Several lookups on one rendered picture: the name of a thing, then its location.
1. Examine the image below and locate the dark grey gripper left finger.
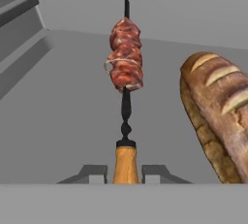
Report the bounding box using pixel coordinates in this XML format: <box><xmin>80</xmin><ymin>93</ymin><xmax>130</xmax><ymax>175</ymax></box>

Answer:
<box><xmin>56</xmin><ymin>164</ymin><xmax>109</xmax><ymax>185</ymax></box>

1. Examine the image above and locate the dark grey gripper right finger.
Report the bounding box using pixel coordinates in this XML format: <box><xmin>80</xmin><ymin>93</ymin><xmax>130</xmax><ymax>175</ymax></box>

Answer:
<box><xmin>140</xmin><ymin>164</ymin><xmax>193</xmax><ymax>185</ymax></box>

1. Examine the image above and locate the meat kebab skewer wooden handle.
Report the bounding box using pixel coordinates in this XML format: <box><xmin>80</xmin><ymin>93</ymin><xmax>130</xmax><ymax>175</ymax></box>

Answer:
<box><xmin>104</xmin><ymin>0</ymin><xmax>144</xmax><ymax>185</ymax></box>

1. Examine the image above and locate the brown baguette bread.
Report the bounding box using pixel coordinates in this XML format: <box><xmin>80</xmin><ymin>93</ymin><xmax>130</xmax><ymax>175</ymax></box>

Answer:
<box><xmin>179</xmin><ymin>50</ymin><xmax>248</xmax><ymax>185</ymax></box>

